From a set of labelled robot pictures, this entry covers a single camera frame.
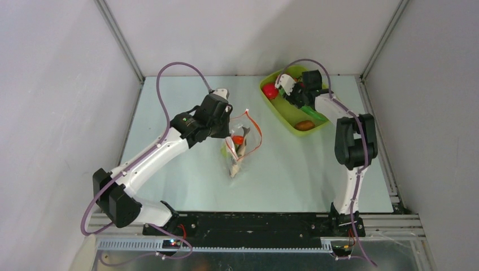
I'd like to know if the clear zip bag orange zipper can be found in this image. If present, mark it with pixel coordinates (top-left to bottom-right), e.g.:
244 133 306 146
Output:
220 108 263 178

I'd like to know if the grey cable duct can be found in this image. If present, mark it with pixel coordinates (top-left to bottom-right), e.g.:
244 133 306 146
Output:
97 238 333 253

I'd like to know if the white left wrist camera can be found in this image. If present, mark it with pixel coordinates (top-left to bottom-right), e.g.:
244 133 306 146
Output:
210 88 229 100

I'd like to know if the green cucumber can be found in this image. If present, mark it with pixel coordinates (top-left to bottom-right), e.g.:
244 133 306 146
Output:
300 106 328 122

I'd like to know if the green plastic bin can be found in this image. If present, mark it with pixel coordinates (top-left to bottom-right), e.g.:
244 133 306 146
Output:
259 65 350 137

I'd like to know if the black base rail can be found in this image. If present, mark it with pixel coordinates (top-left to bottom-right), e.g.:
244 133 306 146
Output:
162 212 365 247

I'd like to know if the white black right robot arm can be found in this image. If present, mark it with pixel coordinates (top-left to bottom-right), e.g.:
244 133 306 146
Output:
275 70 378 236

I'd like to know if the red apple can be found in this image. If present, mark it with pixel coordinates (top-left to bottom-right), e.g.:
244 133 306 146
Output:
262 82 279 100

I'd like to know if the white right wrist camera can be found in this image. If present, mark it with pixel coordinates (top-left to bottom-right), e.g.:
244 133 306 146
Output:
275 73 297 95

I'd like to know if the brown kiwi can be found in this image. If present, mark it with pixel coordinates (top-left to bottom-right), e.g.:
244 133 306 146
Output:
294 120 316 132

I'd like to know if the green pear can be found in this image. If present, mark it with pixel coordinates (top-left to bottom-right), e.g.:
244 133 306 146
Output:
220 145 229 158

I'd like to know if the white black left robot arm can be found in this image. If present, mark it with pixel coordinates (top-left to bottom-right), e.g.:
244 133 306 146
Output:
93 89 233 235

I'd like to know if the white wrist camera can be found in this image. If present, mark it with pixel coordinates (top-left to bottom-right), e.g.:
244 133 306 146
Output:
275 73 297 95
210 88 229 100

